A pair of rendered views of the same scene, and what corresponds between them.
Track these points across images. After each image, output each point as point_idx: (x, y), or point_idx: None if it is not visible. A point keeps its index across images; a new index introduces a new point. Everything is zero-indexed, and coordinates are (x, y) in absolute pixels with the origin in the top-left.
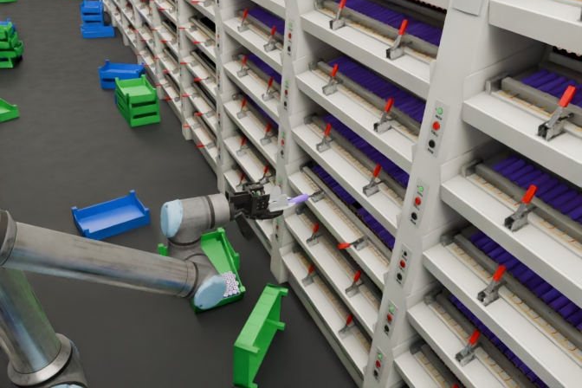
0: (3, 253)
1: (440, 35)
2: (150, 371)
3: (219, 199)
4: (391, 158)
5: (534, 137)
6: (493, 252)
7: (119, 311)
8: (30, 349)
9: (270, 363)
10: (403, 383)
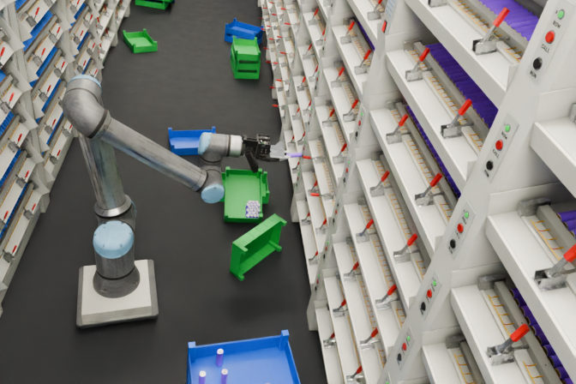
0: (100, 131)
1: None
2: (181, 246)
3: (237, 139)
4: (345, 139)
5: (384, 140)
6: None
7: (175, 205)
8: (107, 195)
9: (260, 268)
10: None
